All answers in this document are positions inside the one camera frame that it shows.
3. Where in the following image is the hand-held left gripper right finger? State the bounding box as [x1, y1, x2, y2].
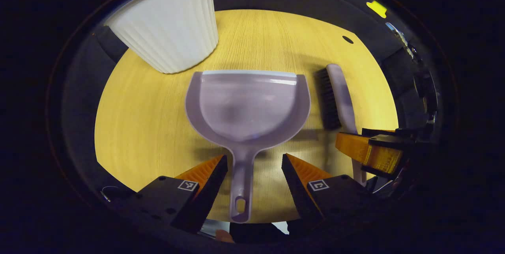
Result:
[281, 153, 377, 225]

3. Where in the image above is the wooden desktop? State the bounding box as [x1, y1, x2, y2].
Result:
[94, 9, 399, 224]

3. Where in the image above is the pink dustpan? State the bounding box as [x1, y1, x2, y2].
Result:
[185, 70, 311, 223]

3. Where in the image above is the white garbage bin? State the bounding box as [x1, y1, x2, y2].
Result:
[105, 0, 223, 74]

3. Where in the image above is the silver metal clip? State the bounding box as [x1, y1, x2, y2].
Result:
[386, 22, 415, 60]

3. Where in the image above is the pink small broom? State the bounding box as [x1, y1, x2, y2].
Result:
[316, 63, 367, 187]

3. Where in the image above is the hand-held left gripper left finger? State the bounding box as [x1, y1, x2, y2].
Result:
[132, 155, 228, 234]

